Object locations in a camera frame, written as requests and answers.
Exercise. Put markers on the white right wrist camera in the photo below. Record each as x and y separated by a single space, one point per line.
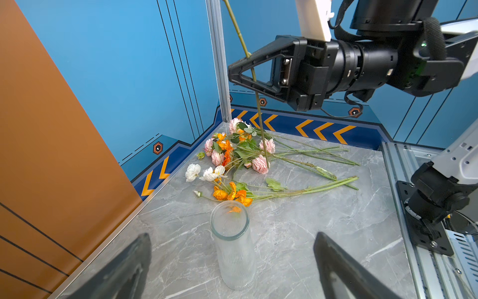
313 18

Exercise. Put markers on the white ranunculus spray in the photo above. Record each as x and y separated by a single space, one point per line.
194 171

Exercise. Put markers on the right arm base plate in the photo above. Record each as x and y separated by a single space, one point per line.
423 234

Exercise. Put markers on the orange poppy spray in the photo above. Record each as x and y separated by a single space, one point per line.
240 192

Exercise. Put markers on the aluminium front rail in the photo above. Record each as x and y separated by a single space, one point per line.
443 261

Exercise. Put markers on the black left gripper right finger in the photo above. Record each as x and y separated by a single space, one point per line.
342 277

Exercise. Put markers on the pink rose stem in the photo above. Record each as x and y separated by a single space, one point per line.
260 160

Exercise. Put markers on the clear ribbed glass vase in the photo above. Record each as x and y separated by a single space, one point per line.
230 227

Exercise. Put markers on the mixed flower bunch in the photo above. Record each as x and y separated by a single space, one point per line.
226 148

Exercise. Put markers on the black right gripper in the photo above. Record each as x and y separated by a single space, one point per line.
301 71

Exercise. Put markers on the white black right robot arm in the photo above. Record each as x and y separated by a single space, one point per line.
397 43

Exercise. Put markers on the pink carnation stem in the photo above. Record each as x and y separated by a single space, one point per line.
270 147

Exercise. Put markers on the right aluminium corner post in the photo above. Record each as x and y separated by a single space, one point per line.
220 61

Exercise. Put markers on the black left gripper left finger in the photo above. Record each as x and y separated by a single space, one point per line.
124 277

